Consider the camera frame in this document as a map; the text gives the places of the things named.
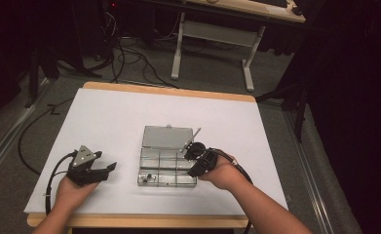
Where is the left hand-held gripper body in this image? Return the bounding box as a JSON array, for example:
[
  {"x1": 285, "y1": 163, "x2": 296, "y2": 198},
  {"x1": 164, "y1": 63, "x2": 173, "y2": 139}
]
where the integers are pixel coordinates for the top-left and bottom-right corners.
[{"x1": 65, "y1": 144, "x2": 98, "y2": 187}]

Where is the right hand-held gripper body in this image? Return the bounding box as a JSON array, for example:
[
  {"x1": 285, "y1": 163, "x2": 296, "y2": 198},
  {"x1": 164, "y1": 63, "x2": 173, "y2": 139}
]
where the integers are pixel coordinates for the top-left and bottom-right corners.
[{"x1": 179, "y1": 127, "x2": 219, "y2": 178}]

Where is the clear plastic compartment box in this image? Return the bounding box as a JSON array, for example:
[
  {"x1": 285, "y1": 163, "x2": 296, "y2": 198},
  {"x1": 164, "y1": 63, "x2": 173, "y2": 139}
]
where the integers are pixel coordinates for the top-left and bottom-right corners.
[{"x1": 136, "y1": 124, "x2": 199, "y2": 189}]

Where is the person's right hand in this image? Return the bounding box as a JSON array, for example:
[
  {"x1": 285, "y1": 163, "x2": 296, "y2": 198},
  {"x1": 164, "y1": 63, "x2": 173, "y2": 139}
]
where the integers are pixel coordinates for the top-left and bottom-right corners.
[{"x1": 197, "y1": 154, "x2": 242, "y2": 192}]

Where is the person's left hand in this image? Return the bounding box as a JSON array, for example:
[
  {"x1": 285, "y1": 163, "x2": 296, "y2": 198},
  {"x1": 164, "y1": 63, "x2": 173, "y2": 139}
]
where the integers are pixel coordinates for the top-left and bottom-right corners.
[{"x1": 53, "y1": 175, "x2": 100, "y2": 213}]

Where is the white table mat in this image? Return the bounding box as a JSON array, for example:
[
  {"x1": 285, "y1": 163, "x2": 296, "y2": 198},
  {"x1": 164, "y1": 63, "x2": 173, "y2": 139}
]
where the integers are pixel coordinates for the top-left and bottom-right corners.
[{"x1": 23, "y1": 87, "x2": 289, "y2": 216}]

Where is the wooden table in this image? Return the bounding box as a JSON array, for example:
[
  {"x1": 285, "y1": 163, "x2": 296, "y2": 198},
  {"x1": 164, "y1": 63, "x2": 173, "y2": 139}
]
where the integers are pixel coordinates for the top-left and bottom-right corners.
[{"x1": 26, "y1": 81, "x2": 258, "y2": 229}]

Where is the black metal stand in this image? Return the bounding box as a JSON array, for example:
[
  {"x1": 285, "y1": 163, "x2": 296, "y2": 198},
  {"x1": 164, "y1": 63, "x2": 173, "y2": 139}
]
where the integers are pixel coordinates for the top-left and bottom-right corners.
[
  {"x1": 255, "y1": 74, "x2": 313, "y2": 144},
  {"x1": 23, "y1": 47, "x2": 60, "y2": 109}
]

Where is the wooden desk with white legs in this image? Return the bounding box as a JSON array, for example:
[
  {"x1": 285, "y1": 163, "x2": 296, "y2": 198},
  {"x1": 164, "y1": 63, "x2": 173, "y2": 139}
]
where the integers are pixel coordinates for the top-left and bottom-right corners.
[{"x1": 170, "y1": 0, "x2": 307, "y2": 93}]

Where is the black computer tower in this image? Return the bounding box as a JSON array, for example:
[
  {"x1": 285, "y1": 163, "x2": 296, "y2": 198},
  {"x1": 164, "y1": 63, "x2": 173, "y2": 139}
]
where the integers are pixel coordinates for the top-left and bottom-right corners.
[{"x1": 70, "y1": 0, "x2": 116, "y2": 64}]

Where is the black keyboard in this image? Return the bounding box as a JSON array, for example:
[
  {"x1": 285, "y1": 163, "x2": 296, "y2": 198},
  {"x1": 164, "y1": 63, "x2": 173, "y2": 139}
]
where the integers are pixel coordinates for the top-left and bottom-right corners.
[{"x1": 248, "y1": 0, "x2": 289, "y2": 9}]

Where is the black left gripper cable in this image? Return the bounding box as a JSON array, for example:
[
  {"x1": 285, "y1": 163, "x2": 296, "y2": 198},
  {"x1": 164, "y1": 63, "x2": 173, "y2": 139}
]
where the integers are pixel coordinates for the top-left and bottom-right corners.
[{"x1": 44, "y1": 149, "x2": 79, "y2": 216}]

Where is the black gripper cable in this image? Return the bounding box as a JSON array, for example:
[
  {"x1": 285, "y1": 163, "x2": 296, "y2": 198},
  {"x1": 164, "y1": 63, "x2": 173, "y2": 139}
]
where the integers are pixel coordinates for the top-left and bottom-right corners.
[
  {"x1": 44, "y1": 149, "x2": 79, "y2": 216},
  {"x1": 210, "y1": 147, "x2": 254, "y2": 234}
]

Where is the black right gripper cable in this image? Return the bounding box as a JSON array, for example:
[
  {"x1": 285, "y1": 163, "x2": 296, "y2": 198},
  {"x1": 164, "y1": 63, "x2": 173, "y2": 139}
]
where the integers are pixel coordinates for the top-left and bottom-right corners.
[{"x1": 210, "y1": 147, "x2": 254, "y2": 234}]

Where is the metal floor rail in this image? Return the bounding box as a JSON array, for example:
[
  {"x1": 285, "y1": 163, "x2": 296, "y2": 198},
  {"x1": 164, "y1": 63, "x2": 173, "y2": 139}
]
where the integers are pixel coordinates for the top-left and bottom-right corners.
[
  {"x1": 0, "y1": 76, "x2": 51, "y2": 189},
  {"x1": 284, "y1": 103, "x2": 337, "y2": 234}
]

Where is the long black floor cable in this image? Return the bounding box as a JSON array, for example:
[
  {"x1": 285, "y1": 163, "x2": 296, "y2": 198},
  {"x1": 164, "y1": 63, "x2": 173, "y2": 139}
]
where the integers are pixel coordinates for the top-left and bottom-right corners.
[{"x1": 111, "y1": 45, "x2": 180, "y2": 90}]

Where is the bundle of computer cables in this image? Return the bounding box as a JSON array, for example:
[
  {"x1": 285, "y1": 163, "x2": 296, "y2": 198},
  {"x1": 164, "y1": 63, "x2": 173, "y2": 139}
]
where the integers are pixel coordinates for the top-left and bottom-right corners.
[{"x1": 100, "y1": 11, "x2": 123, "y2": 45}]

